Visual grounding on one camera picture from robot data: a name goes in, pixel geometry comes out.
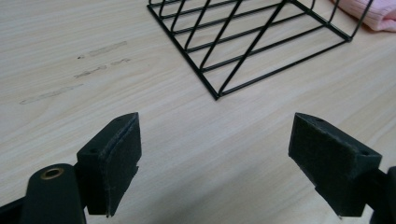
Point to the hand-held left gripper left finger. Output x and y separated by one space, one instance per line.
116 161

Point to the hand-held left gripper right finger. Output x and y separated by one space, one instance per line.
330 161

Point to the pink cloth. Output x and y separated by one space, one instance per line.
372 12

